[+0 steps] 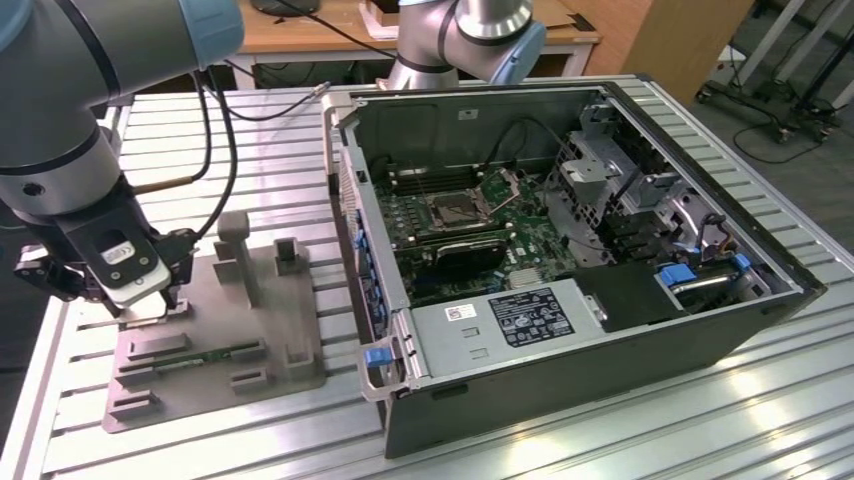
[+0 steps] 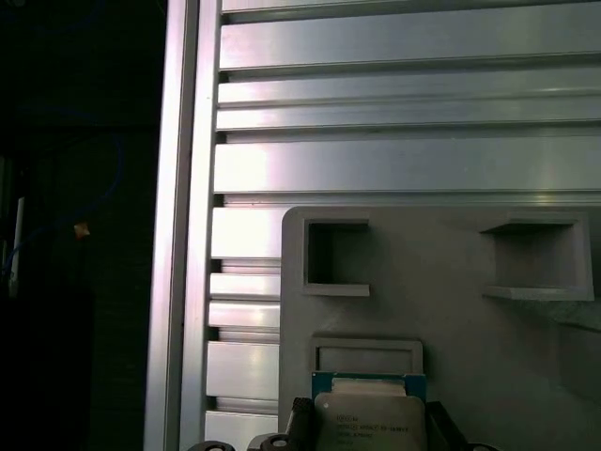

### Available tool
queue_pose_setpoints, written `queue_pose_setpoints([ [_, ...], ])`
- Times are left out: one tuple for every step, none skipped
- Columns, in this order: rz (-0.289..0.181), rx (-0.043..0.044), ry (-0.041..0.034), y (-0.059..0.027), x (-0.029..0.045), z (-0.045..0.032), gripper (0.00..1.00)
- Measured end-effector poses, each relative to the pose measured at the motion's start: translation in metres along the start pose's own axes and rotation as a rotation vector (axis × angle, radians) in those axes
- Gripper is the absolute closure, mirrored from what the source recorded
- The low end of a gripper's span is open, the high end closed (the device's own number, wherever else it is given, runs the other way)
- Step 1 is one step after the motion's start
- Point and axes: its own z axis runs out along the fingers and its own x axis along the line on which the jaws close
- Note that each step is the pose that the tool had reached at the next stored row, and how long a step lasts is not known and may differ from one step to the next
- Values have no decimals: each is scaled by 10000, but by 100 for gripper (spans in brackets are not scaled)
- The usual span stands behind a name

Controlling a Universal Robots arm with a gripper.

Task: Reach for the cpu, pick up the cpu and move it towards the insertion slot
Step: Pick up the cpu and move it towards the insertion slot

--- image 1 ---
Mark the blue card retention bracket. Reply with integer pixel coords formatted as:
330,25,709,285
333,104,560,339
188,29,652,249
349,209,388,326

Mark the metal socket cover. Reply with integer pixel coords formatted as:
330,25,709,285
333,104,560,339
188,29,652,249
469,167,535,221

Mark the black internal cable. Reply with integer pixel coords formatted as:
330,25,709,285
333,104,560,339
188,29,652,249
484,116,569,166

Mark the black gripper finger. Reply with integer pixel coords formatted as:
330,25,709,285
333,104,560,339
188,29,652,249
162,258,196,313
12,244,126,320

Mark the black wheeled equipment stand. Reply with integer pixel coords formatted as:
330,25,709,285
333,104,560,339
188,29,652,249
692,0,854,146

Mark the blue disk carrier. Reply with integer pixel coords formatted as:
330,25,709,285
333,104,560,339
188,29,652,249
656,264,696,296

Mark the silver CPU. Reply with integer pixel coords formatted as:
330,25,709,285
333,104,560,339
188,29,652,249
117,315,172,330

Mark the wooden desk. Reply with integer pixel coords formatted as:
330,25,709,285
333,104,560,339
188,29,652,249
218,0,601,91

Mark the black plastic duct cover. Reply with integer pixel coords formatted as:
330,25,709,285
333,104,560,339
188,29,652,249
572,262,689,335

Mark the black open PC case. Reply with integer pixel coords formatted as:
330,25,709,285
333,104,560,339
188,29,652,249
318,79,828,460

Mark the internal wire bundle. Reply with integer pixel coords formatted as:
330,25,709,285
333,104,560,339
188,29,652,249
689,212,735,261

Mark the silver power supply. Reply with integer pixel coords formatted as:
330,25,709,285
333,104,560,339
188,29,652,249
407,279,608,379

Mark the green motherboard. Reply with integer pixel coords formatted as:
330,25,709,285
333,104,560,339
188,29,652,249
369,164,581,309

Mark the black pouch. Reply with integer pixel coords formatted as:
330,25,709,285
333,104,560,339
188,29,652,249
250,0,321,14

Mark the metal drive cage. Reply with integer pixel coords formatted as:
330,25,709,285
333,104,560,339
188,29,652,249
545,102,676,266

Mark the cable with metal plug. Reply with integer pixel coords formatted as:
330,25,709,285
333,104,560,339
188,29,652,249
196,69,333,121

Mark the small cardboard box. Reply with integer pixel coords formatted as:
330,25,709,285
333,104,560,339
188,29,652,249
357,0,403,41

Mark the CPU socket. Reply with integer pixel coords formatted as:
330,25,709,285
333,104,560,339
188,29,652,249
425,192,500,235

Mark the wooden cabinet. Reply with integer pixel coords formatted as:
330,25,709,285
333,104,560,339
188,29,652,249
619,0,759,106

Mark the grey parts rack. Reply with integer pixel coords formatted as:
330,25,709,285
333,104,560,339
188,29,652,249
98,210,329,435

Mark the black camera cable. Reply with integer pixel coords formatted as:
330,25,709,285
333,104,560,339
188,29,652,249
129,69,241,262

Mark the green RAM stick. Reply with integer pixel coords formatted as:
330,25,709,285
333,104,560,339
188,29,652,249
152,349,236,374

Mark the brown cardboard sheet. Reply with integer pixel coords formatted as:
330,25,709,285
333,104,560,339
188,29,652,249
532,0,601,44

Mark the black RAM slot bank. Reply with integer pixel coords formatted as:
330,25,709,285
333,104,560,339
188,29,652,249
397,223,509,247
384,166,483,190

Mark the black graphics card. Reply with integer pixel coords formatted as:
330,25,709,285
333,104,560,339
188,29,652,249
419,237,509,284

